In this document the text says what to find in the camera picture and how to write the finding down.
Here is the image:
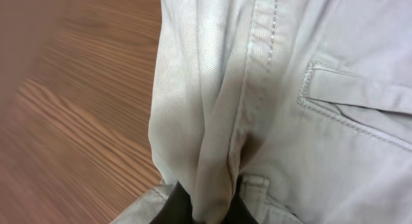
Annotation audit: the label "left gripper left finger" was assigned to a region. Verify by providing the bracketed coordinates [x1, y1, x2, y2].
[150, 182, 192, 224]

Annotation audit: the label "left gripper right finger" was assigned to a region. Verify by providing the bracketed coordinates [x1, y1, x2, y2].
[221, 177, 258, 224]

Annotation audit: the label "beige shorts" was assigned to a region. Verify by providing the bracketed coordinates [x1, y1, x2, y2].
[116, 0, 411, 223]

